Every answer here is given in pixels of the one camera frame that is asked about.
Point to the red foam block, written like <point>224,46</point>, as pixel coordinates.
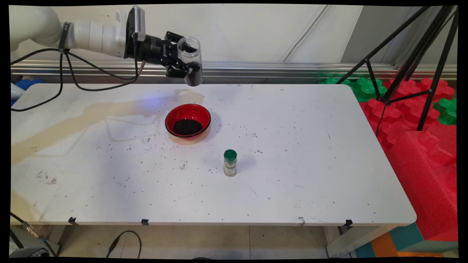
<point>398,117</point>
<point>444,89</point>

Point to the teal foam mat tile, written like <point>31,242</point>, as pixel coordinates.
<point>406,235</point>

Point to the green lidded spice bottle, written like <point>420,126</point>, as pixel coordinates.
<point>230,160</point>

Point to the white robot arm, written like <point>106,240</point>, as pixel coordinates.
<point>91,36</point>

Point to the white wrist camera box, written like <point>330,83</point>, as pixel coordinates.
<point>138,22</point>

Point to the red bowl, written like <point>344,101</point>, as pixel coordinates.
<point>188,110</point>

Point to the black seed pile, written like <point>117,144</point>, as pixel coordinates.
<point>188,127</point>

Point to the orange foam mat tile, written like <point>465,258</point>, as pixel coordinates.
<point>384,246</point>

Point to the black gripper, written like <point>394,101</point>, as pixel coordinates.
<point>150,49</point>

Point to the aluminium wall rail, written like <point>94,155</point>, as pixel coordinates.
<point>256,69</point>

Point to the black tripod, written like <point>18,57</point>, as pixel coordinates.
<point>416,53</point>

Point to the white table leg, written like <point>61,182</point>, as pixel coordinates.
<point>347,244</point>

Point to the green foam block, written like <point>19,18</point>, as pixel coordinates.
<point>446,111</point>
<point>331,81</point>
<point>365,89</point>

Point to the red and green foam mats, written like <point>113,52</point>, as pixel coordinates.
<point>424,182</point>

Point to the blue foam block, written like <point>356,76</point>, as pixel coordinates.
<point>29,84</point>

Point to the clear plastic jar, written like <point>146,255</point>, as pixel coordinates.
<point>194,77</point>

